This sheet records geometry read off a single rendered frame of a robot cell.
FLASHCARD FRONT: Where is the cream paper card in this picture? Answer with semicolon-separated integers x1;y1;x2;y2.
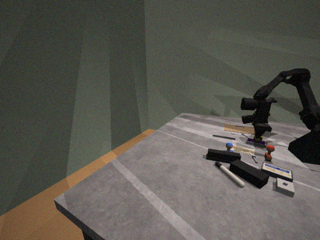
230;144;256;156

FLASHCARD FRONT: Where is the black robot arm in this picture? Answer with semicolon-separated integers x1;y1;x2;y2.
240;68;320;131

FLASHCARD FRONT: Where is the red rubber stamp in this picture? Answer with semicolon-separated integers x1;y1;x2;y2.
264;145;275;162

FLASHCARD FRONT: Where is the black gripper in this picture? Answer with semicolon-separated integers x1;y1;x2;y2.
251;110;272;139

